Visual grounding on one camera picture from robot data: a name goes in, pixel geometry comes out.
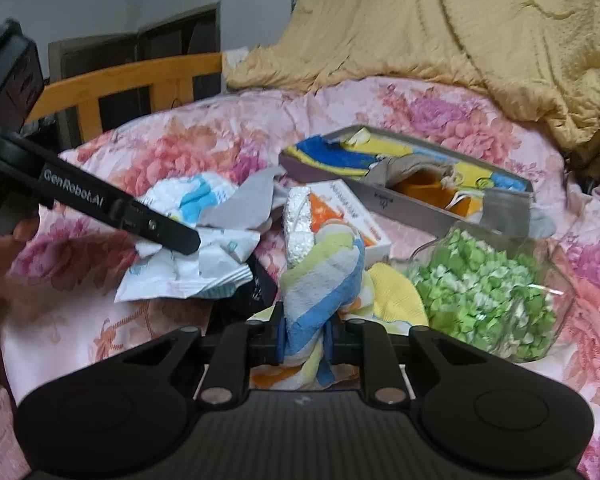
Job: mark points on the dark cloth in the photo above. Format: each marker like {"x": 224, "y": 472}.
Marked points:
{"x": 260, "y": 285}

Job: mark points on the wooden bed rail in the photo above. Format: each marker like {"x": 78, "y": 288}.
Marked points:
{"x": 130, "y": 75}

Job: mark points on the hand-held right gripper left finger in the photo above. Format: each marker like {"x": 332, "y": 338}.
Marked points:
{"x": 281, "y": 340}

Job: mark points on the striped towel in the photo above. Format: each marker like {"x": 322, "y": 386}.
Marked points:
{"x": 320, "y": 280}

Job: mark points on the frog drawing cloth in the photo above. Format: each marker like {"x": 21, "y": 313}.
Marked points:
{"x": 330, "y": 152}

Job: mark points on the grey face mask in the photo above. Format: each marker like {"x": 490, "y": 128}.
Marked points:
{"x": 510, "y": 207}

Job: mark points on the orange plastic holder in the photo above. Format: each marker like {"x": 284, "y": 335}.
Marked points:
{"x": 420, "y": 185}

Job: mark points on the glass jar of green stars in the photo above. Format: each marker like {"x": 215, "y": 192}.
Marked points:
{"x": 480, "y": 300}

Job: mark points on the white pillow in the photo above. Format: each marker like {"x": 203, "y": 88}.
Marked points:
{"x": 235, "y": 57}

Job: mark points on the white blue plastic packet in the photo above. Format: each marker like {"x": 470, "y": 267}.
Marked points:
{"x": 195, "y": 265}

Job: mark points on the yellow dotted blanket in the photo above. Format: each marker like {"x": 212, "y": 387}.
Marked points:
{"x": 430, "y": 35}

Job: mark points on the person's left hand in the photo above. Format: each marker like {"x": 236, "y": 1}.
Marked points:
{"x": 10, "y": 255}

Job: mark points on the grey shallow box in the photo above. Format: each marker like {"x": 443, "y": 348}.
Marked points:
{"x": 405, "y": 205}

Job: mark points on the dark wooden cabinet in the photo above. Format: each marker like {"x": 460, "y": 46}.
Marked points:
{"x": 180, "y": 35}

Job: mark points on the pink floral bedsheet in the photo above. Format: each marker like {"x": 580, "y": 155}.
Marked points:
{"x": 180, "y": 150}

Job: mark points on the orange white medicine box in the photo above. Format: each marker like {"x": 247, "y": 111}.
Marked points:
{"x": 345, "y": 200}

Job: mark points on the yellow towel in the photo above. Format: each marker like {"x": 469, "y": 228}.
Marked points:
{"x": 395, "y": 295}

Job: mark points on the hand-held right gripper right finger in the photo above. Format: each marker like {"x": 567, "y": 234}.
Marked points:
{"x": 330, "y": 345}

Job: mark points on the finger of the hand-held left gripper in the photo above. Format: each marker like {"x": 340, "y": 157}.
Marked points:
{"x": 170, "y": 232}

